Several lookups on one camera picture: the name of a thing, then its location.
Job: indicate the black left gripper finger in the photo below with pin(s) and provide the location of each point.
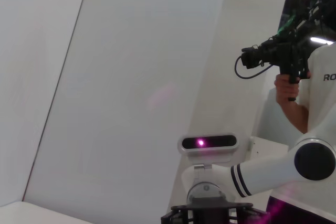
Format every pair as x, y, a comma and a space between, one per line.
178, 214
249, 214

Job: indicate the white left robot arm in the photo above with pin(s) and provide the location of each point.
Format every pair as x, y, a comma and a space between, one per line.
267, 171

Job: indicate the bare person forearm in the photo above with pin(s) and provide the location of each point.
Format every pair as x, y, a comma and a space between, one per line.
294, 116

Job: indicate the person hand on camera handle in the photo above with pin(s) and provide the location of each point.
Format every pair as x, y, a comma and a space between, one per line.
283, 90

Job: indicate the white box housing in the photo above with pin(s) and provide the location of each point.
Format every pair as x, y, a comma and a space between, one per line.
262, 146

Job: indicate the person in white shirt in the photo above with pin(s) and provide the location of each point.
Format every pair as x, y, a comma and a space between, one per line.
323, 98

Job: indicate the white bar lamp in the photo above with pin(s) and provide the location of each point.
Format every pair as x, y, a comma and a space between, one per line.
321, 40

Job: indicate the silver head camera neck mount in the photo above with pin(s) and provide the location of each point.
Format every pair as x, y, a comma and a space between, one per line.
206, 192

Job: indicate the robot head depth camera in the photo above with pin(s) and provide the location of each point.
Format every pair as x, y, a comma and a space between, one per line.
223, 142

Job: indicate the black video camera rig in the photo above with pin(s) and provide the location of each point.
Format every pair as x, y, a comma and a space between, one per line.
283, 53

